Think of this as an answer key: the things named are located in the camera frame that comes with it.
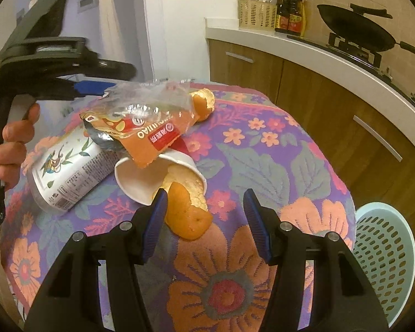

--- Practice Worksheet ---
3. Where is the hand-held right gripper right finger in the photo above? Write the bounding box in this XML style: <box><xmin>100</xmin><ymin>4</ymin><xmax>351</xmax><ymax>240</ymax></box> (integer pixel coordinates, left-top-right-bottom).
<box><xmin>243</xmin><ymin>188</ymin><xmax>390</xmax><ymax>332</ymax></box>

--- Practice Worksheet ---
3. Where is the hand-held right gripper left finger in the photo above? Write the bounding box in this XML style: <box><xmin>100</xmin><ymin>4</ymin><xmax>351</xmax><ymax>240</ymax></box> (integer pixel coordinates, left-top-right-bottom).
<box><xmin>24</xmin><ymin>190</ymin><xmax>169</xmax><ymax>332</ymax></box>

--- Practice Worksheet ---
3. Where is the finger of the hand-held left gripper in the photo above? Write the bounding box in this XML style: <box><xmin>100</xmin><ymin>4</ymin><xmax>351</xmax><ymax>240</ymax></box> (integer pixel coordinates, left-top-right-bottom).
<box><xmin>19</xmin><ymin>79</ymin><xmax>117</xmax><ymax>102</ymax></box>
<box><xmin>74</xmin><ymin>51</ymin><xmax>138</xmax><ymax>81</ymax></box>

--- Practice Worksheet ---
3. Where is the large orange peel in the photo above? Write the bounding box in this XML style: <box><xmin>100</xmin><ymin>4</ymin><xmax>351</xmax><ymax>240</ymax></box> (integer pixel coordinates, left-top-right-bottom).
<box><xmin>153</xmin><ymin>165</ymin><xmax>214</xmax><ymax>241</ymax></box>

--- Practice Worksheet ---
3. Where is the orange plastic snack wrapper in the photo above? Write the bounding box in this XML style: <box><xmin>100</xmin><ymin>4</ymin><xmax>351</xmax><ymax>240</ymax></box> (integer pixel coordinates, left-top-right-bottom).
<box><xmin>80</xmin><ymin>79</ymin><xmax>198</xmax><ymax>168</ymax></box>

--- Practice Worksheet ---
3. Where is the light blue plastic basket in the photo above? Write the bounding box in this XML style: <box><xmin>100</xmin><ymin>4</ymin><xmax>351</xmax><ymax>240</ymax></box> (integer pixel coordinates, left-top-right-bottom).
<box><xmin>351</xmin><ymin>202</ymin><xmax>415</xmax><ymax>331</ymax></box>

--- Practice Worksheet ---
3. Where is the person's left hand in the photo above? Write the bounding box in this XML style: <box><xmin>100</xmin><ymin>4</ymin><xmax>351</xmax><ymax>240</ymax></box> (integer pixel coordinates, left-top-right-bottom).
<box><xmin>0</xmin><ymin>83</ymin><xmax>41</xmax><ymax>191</ymax></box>

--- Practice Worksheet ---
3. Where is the white paper cup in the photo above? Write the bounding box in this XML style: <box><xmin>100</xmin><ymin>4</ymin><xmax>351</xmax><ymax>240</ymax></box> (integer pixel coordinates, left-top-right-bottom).
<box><xmin>114</xmin><ymin>140</ymin><xmax>208</xmax><ymax>212</ymax></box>

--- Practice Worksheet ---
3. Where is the floral towel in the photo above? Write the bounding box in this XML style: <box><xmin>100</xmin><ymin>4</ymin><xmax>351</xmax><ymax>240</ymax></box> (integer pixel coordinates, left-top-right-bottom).
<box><xmin>0</xmin><ymin>81</ymin><xmax>355</xmax><ymax>332</ymax></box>

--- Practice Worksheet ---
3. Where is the white floral drink can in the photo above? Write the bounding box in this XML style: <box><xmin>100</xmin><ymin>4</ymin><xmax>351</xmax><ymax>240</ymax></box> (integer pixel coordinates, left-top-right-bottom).
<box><xmin>27</xmin><ymin>126</ymin><xmax>120</xmax><ymax>217</ymax></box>

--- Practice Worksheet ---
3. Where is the small orange peel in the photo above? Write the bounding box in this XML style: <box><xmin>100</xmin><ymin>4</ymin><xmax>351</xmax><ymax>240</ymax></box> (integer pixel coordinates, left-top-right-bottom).
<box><xmin>188</xmin><ymin>89</ymin><xmax>216</xmax><ymax>123</ymax></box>

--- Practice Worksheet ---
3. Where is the wooden kitchen cabinet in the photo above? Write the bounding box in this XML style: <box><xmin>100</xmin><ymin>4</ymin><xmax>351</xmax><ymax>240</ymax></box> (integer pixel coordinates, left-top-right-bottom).
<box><xmin>207</xmin><ymin>38</ymin><xmax>415</xmax><ymax>236</ymax></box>

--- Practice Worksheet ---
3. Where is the cream plastic utensil basket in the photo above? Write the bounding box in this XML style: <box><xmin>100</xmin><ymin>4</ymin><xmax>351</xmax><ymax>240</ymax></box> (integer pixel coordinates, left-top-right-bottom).
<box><xmin>237</xmin><ymin>0</ymin><xmax>279</xmax><ymax>32</ymax></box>

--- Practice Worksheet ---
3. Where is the dark sauce bottle red label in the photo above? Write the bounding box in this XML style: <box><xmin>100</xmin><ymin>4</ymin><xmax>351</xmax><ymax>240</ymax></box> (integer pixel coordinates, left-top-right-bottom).
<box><xmin>274</xmin><ymin>0</ymin><xmax>290</xmax><ymax>34</ymax></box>
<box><xmin>286</xmin><ymin>0</ymin><xmax>305</xmax><ymax>37</ymax></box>

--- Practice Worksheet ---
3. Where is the black gas stove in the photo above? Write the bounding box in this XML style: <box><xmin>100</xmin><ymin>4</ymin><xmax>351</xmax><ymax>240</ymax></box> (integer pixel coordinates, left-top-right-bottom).
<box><xmin>286</xmin><ymin>32</ymin><xmax>415</xmax><ymax>111</ymax></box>

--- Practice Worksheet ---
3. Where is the black wok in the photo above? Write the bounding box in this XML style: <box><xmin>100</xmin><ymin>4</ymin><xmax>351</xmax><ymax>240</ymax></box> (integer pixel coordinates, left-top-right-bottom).
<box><xmin>316</xmin><ymin>3</ymin><xmax>415</xmax><ymax>63</ymax></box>

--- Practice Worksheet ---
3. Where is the white wall vent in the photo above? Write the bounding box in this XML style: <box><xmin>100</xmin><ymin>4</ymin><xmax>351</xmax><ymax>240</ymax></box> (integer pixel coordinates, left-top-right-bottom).
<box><xmin>77</xmin><ymin>0</ymin><xmax>99</xmax><ymax>15</ymax></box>

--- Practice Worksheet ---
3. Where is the silver cabinet handle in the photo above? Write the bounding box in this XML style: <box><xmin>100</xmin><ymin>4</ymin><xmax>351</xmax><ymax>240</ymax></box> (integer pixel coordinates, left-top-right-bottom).
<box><xmin>225</xmin><ymin>51</ymin><xmax>255</xmax><ymax>64</ymax></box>
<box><xmin>353</xmin><ymin>114</ymin><xmax>403</xmax><ymax>162</ymax></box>

